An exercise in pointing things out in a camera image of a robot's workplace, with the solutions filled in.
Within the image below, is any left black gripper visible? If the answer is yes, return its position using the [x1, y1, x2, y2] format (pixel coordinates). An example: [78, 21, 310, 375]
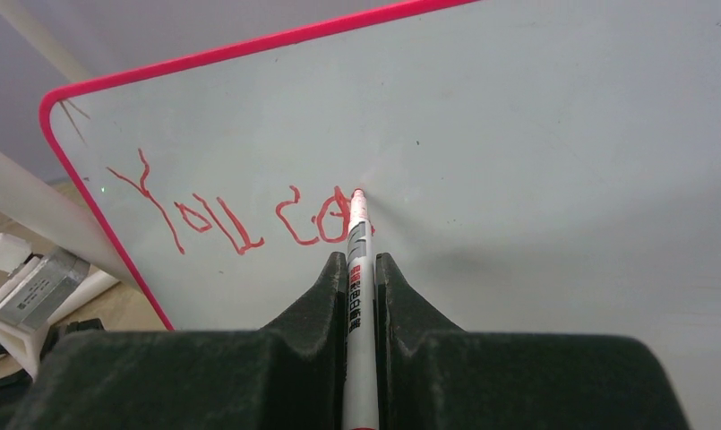
[0, 318, 105, 429]

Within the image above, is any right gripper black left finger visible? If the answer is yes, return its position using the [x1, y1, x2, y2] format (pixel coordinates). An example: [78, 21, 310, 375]
[9, 252, 348, 429]

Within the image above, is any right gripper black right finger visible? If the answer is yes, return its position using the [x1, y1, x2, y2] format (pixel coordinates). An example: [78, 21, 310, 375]
[376, 253, 689, 429]

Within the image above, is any white red marker pen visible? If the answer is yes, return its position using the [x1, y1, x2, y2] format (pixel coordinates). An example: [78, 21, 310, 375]
[341, 189, 380, 429]

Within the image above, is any pink framed whiteboard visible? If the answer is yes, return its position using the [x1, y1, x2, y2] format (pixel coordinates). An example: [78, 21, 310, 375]
[39, 1, 721, 429]

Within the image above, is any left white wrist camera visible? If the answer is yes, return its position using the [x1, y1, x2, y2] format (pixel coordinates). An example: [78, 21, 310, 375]
[0, 233, 90, 378]

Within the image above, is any white PVC pipe frame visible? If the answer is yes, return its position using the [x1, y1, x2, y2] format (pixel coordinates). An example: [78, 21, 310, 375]
[0, 0, 142, 324]

